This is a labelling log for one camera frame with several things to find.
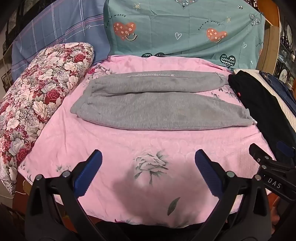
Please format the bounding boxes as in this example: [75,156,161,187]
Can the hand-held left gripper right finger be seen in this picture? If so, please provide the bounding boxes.
[195,149,271,241]

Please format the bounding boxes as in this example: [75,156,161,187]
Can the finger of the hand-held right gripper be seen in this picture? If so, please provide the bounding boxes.
[277,140,296,163]
[248,143,273,168]

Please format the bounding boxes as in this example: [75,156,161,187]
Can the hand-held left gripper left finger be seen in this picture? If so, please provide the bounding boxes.
[25,149,133,241]

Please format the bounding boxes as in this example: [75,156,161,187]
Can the grey pants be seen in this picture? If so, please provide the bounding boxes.
[70,71,256,130]

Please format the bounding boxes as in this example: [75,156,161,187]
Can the black pants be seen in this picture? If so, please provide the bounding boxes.
[228,70,296,167]

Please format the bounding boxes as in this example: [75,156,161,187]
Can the person's right hand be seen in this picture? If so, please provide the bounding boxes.
[270,197,281,223]

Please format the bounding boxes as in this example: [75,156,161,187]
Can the pink floral bed sheet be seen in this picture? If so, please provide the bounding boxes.
[18,54,278,229]

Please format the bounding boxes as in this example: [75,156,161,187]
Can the dark blue jeans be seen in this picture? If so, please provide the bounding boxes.
[259,71,296,112]

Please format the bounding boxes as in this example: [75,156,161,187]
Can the red floral quilt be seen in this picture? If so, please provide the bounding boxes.
[0,42,95,195]

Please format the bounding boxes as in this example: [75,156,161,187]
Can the display shelf with plates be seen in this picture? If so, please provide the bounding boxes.
[276,14,296,91]

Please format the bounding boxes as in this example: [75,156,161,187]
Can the wooden headboard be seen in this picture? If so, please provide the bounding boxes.
[255,0,282,71]

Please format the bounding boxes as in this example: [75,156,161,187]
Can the teal heart printed blanket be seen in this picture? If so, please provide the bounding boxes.
[103,0,266,70]

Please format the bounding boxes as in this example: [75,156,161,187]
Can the blue plaid pillow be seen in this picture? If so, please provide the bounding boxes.
[10,0,111,77]

